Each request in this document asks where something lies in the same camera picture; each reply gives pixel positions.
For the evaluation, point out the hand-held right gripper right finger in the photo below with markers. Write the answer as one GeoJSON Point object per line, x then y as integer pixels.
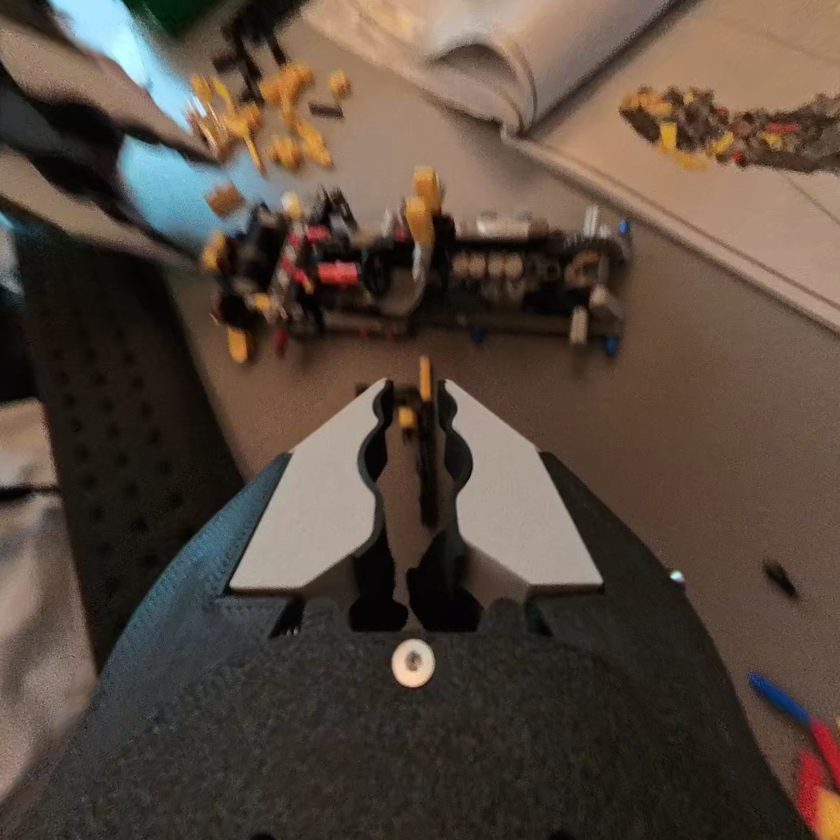
{"type": "Point", "coordinates": [525, 512]}

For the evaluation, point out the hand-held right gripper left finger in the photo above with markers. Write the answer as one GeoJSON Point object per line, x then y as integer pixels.
{"type": "Point", "coordinates": [308, 512]}

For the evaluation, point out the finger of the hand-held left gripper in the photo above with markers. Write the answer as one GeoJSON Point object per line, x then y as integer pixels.
{"type": "Point", "coordinates": [98, 85]}
{"type": "Point", "coordinates": [65, 213]}

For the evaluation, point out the small black yellow lego assembly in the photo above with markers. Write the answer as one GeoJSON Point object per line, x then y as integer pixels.
{"type": "Point", "coordinates": [426, 446]}

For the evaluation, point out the partly built lego car chassis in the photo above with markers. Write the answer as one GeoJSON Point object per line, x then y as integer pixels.
{"type": "Point", "coordinates": [426, 275]}

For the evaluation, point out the black lego beam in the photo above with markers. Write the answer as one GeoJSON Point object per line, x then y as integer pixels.
{"type": "Point", "coordinates": [253, 52]}

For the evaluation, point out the group of yellow lego connectors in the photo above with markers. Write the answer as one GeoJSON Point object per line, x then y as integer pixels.
{"type": "Point", "coordinates": [282, 118]}

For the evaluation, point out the short black lego pin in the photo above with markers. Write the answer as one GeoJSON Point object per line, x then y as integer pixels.
{"type": "Point", "coordinates": [326, 109]}
{"type": "Point", "coordinates": [781, 579]}

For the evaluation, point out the lego instruction booklet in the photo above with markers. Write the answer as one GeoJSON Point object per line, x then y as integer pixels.
{"type": "Point", "coordinates": [656, 164]}

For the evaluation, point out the pile of small lego pieces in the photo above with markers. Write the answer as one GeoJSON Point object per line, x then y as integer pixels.
{"type": "Point", "coordinates": [814, 774]}

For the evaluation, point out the green plastic bin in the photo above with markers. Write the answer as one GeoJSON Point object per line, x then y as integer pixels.
{"type": "Point", "coordinates": [164, 13]}

